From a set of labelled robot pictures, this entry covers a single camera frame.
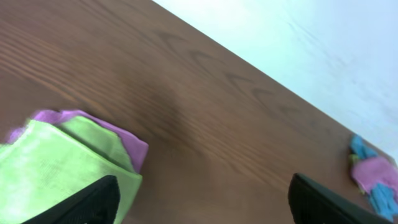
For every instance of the folded purple cloth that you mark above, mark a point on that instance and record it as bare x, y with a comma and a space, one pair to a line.
133, 146

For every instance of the crumpled blue cloth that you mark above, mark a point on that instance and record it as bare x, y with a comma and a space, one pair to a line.
381, 198

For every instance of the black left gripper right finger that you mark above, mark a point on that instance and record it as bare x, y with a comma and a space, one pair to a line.
312, 203

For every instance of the green microfiber cloth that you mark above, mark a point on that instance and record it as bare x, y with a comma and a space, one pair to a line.
49, 163

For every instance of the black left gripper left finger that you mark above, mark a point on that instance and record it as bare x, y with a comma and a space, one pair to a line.
95, 204

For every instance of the crumpled purple cloth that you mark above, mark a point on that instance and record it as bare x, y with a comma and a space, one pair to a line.
375, 170

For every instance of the small green cloth scrap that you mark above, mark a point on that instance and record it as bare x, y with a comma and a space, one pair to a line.
353, 159

